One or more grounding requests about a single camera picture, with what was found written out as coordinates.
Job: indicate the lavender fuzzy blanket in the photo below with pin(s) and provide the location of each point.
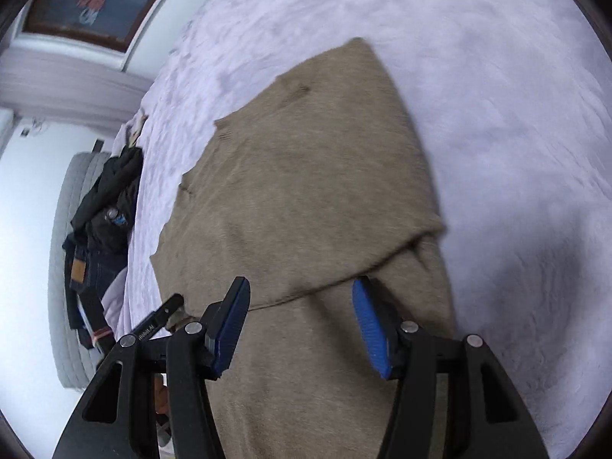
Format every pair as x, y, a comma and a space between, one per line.
502, 129

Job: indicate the framed wall picture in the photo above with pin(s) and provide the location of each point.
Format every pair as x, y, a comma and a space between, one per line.
95, 0

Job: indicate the black jacket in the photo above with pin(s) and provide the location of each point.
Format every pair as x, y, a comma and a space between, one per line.
110, 201

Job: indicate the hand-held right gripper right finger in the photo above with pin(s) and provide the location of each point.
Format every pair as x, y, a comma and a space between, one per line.
370, 332

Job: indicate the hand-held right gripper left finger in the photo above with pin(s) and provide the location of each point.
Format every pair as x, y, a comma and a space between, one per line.
232, 332

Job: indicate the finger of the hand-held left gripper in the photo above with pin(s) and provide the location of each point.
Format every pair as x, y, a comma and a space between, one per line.
154, 322

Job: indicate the grey padded headboard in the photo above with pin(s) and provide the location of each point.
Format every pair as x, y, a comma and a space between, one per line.
64, 201

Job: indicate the brown knit sweater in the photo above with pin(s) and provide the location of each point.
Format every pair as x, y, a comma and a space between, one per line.
306, 177

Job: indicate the dark blue jeans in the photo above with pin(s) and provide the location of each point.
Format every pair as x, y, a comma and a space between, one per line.
91, 267

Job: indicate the beige cloth strip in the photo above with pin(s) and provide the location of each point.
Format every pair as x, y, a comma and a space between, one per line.
137, 129

